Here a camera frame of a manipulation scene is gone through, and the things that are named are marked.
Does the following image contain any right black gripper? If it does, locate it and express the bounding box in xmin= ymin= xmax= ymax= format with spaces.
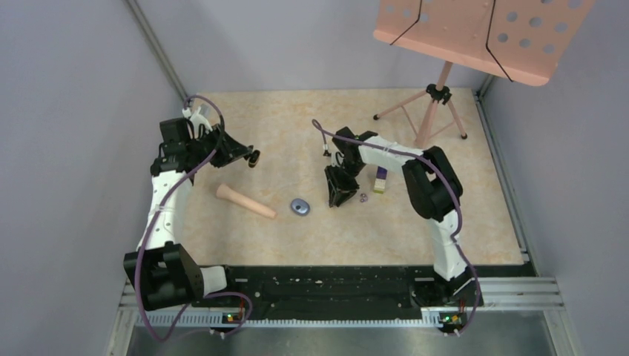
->
xmin=326 ymin=159 xmax=366 ymax=207

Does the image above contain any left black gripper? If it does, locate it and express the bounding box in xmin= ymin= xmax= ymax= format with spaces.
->
xmin=186 ymin=123 xmax=251 ymax=168

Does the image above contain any black earbud charging case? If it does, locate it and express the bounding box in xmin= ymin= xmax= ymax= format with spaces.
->
xmin=248 ymin=150 xmax=260 ymax=168

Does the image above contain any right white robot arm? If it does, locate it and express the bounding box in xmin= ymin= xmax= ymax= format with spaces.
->
xmin=324 ymin=127 xmax=467 ymax=306

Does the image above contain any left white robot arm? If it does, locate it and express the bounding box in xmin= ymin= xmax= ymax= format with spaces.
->
xmin=123 ymin=117 xmax=260 ymax=311

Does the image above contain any grey earbud charging case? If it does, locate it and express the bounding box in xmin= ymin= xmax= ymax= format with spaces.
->
xmin=290 ymin=198 xmax=311 ymax=217

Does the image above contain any purple and cream block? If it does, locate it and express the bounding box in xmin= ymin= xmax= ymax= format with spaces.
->
xmin=372 ymin=166 xmax=388 ymax=194

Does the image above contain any pink tapered wooden leg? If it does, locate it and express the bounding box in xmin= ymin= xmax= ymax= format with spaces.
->
xmin=216 ymin=184 xmax=277 ymax=219

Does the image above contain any pink music stand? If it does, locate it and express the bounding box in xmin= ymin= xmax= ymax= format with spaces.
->
xmin=373 ymin=0 xmax=594 ymax=147

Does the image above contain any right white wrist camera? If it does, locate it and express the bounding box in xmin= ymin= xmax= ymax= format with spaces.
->
xmin=323 ymin=140 xmax=332 ymax=157

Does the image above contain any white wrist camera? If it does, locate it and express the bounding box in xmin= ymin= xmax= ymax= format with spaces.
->
xmin=182 ymin=104 xmax=212 ymax=137
xmin=323 ymin=140 xmax=332 ymax=157

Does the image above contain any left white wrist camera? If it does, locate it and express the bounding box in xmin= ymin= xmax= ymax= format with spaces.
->
xmin=182 ymin=104 xmax=212 ymax=137

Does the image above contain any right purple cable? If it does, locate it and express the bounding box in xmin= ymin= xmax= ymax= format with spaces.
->
xmin=311 ymin=119 xmax=483 ymax=337

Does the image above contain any purple cable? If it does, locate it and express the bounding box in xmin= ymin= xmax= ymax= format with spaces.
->
xmin=311 ymin=119 xmax=483 ymax=337
xmin=134 ymin=94 xmax=254 ymax=344

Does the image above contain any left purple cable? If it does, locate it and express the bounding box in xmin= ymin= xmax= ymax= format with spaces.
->
xmin=134 ymin=94 xmax=254 ymax=344

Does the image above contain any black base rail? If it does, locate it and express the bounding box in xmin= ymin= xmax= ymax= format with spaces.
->
xmin=191 ymin=265 xmax=485 ymax=323

